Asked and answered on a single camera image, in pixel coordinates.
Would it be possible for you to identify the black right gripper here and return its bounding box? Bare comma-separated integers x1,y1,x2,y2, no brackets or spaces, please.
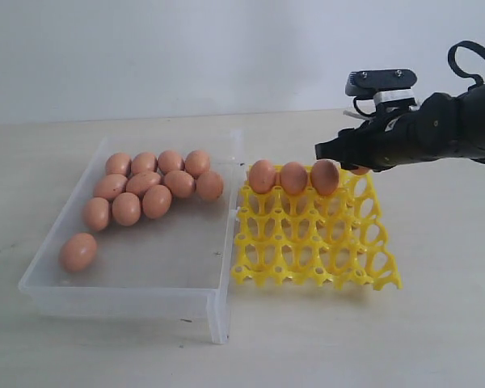
314,112,421,173

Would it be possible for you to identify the brown egg slot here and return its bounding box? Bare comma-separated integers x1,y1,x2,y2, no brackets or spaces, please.
248,159,276,194
310,159,340,196
279,162,308,196

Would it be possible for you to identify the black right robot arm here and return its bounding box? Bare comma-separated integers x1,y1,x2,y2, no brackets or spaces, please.
314,84,485,172

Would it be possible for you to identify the yellow plastic egg tray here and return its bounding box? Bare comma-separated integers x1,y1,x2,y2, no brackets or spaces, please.
231,172,403,290

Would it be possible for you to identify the brown egg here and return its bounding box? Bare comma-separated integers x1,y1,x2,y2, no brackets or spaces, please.
82,197,111,232
158,150,184,175
93,174,128,202
131,152,158,175
163,170,196,199
104,152,132,177
112,192,141,226
196,171,224,201
184,150,210,179
125,171,162,198
142,184,172,219

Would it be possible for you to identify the clear plastic tray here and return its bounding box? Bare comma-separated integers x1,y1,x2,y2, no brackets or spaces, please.
19,129,244,344

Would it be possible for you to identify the brown egg lone front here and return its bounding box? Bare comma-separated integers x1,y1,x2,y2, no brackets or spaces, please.
59,233,98,272

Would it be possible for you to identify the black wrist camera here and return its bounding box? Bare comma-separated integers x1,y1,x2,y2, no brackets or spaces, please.
344,69,417,99

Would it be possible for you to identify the black cable loop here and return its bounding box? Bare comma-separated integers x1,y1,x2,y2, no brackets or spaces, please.
446,40,485,88

